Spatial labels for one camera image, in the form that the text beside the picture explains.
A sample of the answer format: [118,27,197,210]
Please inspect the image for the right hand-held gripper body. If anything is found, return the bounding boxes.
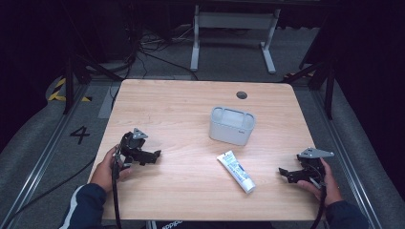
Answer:
[296,147,335,186]

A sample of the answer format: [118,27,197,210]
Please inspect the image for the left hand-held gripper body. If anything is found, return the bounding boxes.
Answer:
[116,127,151,170]

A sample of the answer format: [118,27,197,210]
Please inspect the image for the person's right hand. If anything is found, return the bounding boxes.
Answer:
[297,157,345,207]

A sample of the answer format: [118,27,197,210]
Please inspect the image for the person's left hand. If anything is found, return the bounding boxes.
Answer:
[90,145,132,194]

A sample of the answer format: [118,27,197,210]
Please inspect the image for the white toothpaste tube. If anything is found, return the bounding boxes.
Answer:
[216,150,257,195]

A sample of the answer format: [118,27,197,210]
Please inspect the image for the grey plastic organizer container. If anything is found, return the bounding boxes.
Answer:
[208,105,258,147]

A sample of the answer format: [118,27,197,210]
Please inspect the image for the black metal stand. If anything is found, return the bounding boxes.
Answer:
[282,58,336,121]
[61,55,124,115]

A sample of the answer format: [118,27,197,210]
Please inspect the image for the person's dark clothing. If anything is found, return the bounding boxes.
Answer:
[155,219,275,229]

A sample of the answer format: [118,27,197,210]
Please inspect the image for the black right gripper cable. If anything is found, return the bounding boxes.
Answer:
[309,176,328,229]

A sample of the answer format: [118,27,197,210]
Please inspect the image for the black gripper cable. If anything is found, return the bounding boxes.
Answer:
[111,152,124,229]
[309,176,328,229]

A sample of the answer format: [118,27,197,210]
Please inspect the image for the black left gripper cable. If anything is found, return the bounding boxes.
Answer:
[111,152,124,229]

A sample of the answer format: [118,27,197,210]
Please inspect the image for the black floor cable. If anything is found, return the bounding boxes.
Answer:
[0,155,97,229]

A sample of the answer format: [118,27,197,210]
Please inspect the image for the bundle of black floor cables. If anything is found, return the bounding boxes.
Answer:
[108,18,200,111]

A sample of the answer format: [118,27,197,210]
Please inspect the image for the white metal desk frame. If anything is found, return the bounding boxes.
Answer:
[189,4,282,75]

